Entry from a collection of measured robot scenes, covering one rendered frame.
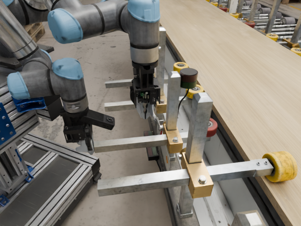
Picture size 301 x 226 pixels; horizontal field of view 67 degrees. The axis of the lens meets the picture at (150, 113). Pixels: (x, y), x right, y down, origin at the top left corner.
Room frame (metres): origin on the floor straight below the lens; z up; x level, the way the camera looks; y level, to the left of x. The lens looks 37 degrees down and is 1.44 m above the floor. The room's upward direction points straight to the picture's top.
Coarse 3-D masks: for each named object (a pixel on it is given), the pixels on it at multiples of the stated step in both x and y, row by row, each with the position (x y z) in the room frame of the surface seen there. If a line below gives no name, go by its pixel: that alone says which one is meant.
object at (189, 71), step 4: (184, 68) 0.70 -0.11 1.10; (188, 68) 0.70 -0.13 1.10; (184, 72) 0.67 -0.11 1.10; (188, 72) 0.67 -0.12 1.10; (192, 72) 0.67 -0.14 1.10; (196, 72) 0.67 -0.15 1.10; (180, 88) 0.66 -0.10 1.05; (180, 92) 0.66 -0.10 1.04; (184, 96) 0.68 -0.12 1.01; (180, 104) 0.68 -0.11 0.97
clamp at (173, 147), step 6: (168, 132) 0.64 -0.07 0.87; (174, 132) 0.64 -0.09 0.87; (168, 138) 0.61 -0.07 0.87; (180, 138) 0.61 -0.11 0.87; (168, 144) 0.59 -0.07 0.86; (174, 144) 0.58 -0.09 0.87; (180, 144) 0.59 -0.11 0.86; (168, 150) 0.59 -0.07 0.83; (174, 150) 0.58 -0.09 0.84; (180, 150) 0.59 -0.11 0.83
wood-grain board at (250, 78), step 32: (160, 0) 2.89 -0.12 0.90; (192, 0) 2.89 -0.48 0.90; (192, 32) 1.73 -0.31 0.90; (224, 32) 1.73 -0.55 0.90; (256, 32) 1.73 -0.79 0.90; (192, 64) 1.17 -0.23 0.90; (224, 64) 1.17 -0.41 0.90; (256, 64) 1.17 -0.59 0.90; (288, 64) 1.17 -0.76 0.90; (224, 96) 0.84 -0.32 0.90; (256, 96) 0.84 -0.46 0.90; (288, 96) 0.84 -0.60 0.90; (224, 128) 0.66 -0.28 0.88; (256, 128) 0.63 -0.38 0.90; (288, 128) 0.63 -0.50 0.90; (288, 192) 0.37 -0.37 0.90; (288, 224) 0.28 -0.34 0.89
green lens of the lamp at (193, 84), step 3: (195, 81) 0.66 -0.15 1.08; (183, 84) 0.66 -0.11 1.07; (186, 84) 0.65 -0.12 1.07; (189, 84) 0.65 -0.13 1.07; (192, 84) 0.65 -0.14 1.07; (195, 84) 0.66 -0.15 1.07; (183, 87) 0.66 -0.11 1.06; (186, 87) 0.65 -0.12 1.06; (189, 87) 0.65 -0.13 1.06; (192, 87) 0.65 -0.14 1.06
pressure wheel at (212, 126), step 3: (210, 120) 0.67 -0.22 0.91; (213, 120) 0.67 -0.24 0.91; (210, 123) 0.65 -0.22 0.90; (213, 123) 0.65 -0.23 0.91; (216, 123) 0.65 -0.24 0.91; (210, 126) 0.64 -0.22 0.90; (213, 126) 0.63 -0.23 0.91; (216, 126) 0.63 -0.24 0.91; (210, 129) 0.62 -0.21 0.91; (213, 129) 0.62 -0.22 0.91; (216, 129) 0.63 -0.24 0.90; (207, 132) 0.61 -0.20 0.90; (210, 132) 0.61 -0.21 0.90; (213, 132) 0.62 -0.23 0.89; (207, 135) 0.61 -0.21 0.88; (210, 135) 0.61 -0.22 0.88; (213, 135) 0.62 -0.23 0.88
